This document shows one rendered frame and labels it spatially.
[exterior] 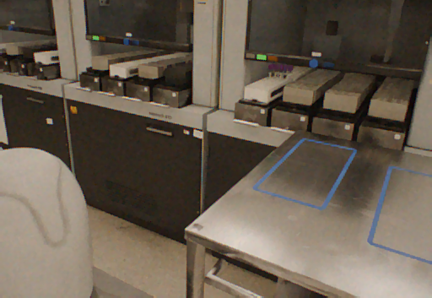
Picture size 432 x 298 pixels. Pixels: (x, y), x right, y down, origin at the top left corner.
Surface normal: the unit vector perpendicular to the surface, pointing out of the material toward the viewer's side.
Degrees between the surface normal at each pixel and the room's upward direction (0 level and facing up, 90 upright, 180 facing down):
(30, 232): 75
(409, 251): 0
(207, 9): 90
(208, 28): 90
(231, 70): 90
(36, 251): 80
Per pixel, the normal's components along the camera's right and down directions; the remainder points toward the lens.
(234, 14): -0.49, 0.29
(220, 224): 0.04, -0.93
